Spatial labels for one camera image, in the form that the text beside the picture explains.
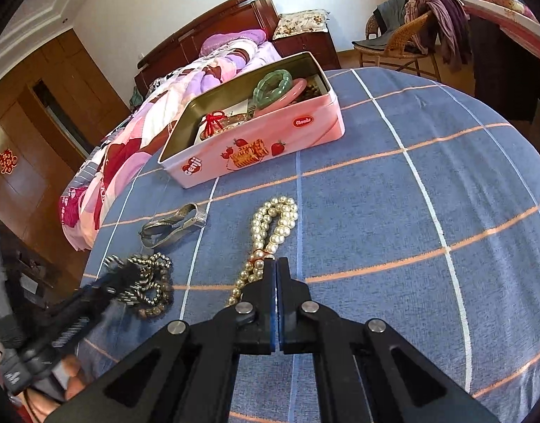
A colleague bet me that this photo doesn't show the purple and pink clothes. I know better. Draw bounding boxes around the purple and pink clothes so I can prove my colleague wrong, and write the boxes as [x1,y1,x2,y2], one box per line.
[404,0,471,73]

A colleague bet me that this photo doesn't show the red string bracelet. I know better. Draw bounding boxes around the red string bracelet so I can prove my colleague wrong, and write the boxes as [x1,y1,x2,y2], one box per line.
[201,111,227,138]

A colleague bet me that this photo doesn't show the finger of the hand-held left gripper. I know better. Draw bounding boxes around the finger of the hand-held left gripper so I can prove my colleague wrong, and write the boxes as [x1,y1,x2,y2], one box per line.
[82,262,137,308]

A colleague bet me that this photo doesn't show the white pearl necklace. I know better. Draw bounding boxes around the white pearl necklace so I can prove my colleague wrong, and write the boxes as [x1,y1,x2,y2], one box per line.
[226,196,299,308]

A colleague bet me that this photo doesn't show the grey garment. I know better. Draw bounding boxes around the grey garment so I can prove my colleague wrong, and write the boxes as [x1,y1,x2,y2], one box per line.
[354,0,412,51]

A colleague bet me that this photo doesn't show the floor clutter pile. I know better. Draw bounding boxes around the floor clutter pile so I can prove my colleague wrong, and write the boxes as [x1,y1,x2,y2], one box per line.
[1,247,81,309]

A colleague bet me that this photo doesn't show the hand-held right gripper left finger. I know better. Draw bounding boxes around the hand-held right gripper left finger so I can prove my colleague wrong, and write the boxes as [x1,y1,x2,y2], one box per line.
[54,258,278,423]

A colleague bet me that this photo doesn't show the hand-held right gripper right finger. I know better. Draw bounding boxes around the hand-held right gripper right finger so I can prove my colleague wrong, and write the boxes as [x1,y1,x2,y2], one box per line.
[276,256,502,423]

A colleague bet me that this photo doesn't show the dark wooden nightstand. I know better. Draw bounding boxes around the dark wooden nightstand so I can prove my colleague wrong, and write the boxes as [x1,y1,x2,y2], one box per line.
[272,26,341,71]

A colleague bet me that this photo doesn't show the green jade bangle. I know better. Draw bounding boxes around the green jade bangle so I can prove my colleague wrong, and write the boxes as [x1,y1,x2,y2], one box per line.
[252,69,294,110]

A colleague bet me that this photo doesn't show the dark metallic bead necklace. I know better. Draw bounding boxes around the dark metallic bead necklace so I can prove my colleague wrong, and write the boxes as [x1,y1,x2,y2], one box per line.
[103,252,174,320]

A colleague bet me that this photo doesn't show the pink pillow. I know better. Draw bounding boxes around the pink pillow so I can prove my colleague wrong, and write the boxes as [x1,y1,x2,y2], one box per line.
[200,29,268,58]

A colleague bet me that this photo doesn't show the floral pillow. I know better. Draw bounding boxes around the floral pillow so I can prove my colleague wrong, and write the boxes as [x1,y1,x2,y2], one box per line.
[272,9,330,40]

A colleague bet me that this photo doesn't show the red knot decoration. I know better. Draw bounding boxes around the red knot decoration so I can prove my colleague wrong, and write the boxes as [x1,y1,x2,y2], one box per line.
[0,149,19,174]

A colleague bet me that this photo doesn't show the pink bangle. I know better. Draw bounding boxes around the pink bangle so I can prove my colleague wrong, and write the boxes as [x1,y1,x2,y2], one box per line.
[263,78,309,113]

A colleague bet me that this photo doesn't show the bed with pink sheet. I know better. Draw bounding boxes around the bed with pink sheet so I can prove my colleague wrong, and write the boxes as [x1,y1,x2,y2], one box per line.
[59,0,284,252]

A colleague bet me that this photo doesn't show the patchwork quilt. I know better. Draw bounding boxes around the patchwork quilt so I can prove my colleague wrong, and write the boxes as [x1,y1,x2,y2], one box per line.
[59,44,262,252]

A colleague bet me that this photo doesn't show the red ribbon trinket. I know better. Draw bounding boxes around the red ribbon trinket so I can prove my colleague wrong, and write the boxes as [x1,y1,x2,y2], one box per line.
[195,99,253,142]

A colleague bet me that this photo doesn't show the gold pearl bracelet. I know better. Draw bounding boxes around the gold pearl bracelet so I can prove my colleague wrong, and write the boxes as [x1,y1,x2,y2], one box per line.
[221,112,254,130]

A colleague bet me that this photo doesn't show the blue checked tablecloth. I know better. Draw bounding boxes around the blue checked tablecloth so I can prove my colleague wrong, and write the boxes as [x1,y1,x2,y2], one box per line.
[78,68,540,423]

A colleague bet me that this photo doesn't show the silver metal mesh bracelet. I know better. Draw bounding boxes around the silver metal mesh bracelet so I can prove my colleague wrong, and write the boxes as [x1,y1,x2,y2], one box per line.
[141,203,208,247]

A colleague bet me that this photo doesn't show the wicker chair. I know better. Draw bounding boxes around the wicker chair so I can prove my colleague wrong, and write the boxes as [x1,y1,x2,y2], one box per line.
[353,6,442,82]

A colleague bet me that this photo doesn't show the pink printed tin box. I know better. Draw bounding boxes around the pink printed tin box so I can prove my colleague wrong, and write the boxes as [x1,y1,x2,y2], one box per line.
[158,51,345,190]

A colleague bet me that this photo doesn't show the person's left hand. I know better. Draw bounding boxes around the person's left hand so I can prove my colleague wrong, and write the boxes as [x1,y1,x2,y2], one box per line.
[27,355,93,421]

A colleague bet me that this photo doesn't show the pink floral cushion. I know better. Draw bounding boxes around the pink floral cushion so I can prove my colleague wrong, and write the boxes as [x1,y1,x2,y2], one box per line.
[477,0,539,23]

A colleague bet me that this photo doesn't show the brown wooden wardrobe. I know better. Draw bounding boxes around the brown wooden wardrobe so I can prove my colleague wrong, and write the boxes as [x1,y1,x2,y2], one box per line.
[0,29,132,256]

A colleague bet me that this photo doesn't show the brown wooden bead bracelet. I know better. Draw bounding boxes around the brown wooden bead bracelet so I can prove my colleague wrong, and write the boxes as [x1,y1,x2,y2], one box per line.
[303,77,330,98]

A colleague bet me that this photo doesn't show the dark wooden headboard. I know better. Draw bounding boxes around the dark wooden headboard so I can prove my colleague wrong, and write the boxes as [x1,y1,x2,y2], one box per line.
[134,0,282,93]

